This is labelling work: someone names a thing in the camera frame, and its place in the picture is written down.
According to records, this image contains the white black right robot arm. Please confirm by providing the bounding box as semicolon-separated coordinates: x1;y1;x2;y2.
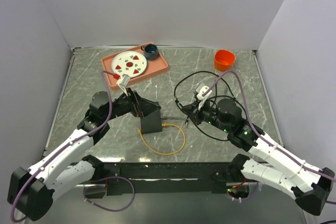
182;98;335;216

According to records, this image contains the long black ethernet cable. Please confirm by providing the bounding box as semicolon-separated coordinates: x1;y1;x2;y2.
173;70;249;142

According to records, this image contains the black network switch box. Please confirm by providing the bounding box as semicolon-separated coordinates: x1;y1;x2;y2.
140;110;163;134

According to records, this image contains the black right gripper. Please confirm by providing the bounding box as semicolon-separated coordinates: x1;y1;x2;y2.
182;97;231;133

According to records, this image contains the dark blue mug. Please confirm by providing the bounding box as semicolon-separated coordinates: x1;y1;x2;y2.
141;44;159;60

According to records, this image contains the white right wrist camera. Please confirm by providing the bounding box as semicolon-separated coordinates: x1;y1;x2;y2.
195;83;212;110

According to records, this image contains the orange plastic cup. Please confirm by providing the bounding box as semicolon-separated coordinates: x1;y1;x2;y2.
214;49;236;72

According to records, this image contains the yellow ethernet cable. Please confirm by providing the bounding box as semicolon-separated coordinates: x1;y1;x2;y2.
138;123;186;156

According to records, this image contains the white plate with strawberries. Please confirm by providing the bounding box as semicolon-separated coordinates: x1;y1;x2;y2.
111;50;148;79

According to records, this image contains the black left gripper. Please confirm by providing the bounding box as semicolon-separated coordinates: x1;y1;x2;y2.
103;87;161;122

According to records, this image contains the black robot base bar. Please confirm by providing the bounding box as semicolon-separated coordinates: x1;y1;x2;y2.
72;155;259;197

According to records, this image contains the pink rectangular tray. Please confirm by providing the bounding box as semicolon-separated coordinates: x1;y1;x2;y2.
101;42;169;91

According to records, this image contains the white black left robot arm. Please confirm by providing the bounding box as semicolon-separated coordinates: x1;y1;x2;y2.
7;88;161;221

